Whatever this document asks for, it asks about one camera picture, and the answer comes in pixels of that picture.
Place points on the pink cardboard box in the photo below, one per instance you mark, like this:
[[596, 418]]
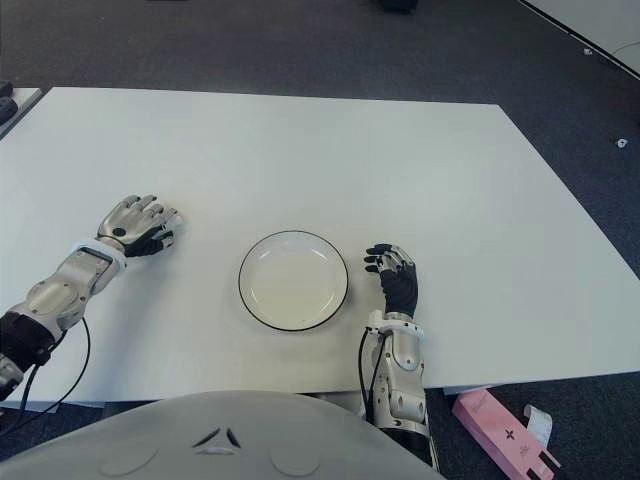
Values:
[[495, 420]]

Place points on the black game controller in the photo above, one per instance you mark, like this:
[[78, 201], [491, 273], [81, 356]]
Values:
[[7, 110]]

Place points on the grey white robot torso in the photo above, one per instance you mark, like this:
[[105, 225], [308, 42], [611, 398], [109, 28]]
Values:
[[225, 450]]

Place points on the grey side table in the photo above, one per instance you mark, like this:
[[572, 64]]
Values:
[[25, 102]]

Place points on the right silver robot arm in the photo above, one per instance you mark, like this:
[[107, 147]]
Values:
[[405, 365]]

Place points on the white paper slip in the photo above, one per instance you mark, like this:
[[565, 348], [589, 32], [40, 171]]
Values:
[[539, 422]]

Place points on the white neighbouring table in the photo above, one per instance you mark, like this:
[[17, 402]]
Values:
[[600, 20]]

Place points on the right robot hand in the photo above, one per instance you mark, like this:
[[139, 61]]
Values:
[[400, 290]]

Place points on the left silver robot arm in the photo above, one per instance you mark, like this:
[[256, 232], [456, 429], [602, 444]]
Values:
[[60, 290]]

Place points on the white plate black rim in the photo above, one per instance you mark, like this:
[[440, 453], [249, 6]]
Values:
[[294, 280]]

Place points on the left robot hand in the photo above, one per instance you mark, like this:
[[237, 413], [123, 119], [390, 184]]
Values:
[[130, 222]]

